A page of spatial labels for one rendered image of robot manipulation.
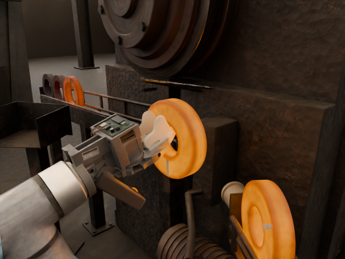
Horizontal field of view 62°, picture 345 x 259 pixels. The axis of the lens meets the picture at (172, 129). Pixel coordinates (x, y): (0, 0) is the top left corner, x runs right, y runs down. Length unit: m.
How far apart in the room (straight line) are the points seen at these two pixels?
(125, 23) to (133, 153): 0.45
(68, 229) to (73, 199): 1.29
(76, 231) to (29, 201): 1.28
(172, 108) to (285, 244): 0.28
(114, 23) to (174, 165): 0.49
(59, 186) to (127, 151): 0.12
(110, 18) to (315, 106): 0.60
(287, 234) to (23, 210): 0.37
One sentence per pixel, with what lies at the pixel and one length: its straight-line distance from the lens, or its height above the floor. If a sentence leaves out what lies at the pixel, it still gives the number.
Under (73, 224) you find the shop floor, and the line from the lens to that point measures 1.77.
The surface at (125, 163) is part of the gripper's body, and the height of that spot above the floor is 0.83.
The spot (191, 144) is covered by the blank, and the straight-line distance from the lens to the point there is 0.51.
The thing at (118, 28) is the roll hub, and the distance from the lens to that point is 0.88.
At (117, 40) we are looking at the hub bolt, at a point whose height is 1.00.
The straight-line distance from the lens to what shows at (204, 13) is 0.72.
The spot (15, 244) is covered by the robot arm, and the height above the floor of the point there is 0.77.
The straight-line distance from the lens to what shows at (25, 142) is 1.28.
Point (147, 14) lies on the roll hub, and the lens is 0.74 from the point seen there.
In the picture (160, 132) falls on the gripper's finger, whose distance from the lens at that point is 0.51.
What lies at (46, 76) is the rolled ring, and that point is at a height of 0.75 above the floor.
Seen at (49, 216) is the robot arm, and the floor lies 0.79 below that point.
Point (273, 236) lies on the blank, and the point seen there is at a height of 0.74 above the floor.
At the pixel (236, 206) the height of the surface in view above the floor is 0.69.
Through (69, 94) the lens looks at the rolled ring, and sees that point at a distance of 1.62.
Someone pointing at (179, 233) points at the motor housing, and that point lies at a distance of 0.79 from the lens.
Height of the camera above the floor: 1.03
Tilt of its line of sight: 20 degrees down
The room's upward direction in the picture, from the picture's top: straight up
